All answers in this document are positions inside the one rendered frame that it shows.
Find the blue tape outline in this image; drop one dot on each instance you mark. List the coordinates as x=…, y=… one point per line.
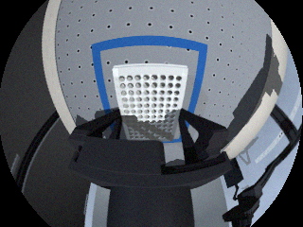
x=149, y=40

